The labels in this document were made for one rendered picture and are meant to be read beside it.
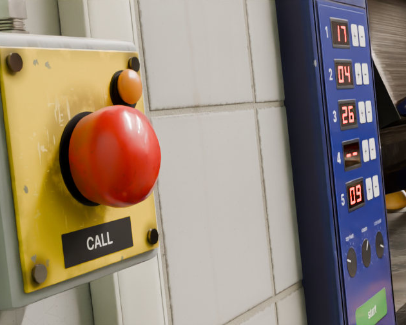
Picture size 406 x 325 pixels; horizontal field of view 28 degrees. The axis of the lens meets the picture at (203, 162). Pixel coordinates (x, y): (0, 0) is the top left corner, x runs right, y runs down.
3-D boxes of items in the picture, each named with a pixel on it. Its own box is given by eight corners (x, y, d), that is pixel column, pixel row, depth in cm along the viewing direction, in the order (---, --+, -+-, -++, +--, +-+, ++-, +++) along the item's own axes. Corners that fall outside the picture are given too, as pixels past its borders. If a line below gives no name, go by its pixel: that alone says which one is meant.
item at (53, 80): (-122, 311, 32) (-155, 54, 31) (46, 259, 40) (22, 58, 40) (21, 316, 28) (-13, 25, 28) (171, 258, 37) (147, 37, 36)
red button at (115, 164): (46, 216, 31) (34, 113, 31) (107, 202, 35) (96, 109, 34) (123, 213, 29) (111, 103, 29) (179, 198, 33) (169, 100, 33)
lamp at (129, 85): (113, 106, 34) (109, 69, 34) (133, 104, 35) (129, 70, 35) (129, 104, 34) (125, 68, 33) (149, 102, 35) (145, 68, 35)
